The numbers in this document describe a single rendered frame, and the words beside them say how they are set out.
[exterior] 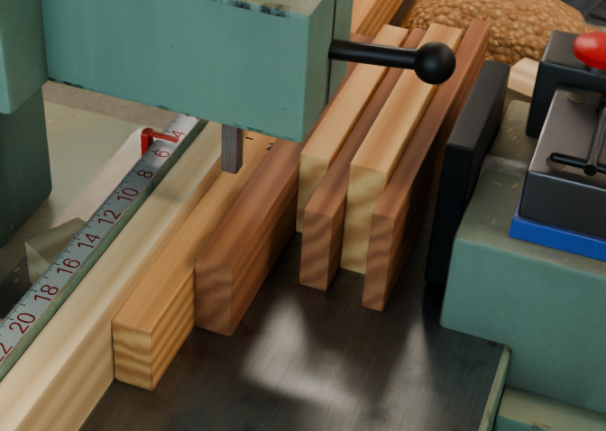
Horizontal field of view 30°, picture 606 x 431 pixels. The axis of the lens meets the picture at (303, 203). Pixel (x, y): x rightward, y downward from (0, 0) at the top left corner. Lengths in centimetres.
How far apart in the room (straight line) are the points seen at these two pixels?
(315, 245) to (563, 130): 14
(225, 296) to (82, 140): 36
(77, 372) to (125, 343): 3
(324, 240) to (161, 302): 10
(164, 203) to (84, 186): 27
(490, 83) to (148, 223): 19
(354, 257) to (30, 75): 19
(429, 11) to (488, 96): 24
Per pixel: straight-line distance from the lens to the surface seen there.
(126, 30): 54
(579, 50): 60
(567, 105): 59
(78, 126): 91
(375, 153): 58
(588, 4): 132
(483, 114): 58
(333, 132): 63
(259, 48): 51
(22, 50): 55
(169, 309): 54
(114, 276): 54
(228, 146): 59
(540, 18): 82
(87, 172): 86
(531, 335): 58
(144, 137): 61
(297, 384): 56
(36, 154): 80
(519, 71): 74
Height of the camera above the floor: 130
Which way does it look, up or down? 38 degrees down
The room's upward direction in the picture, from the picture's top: 4 degrees clockwise
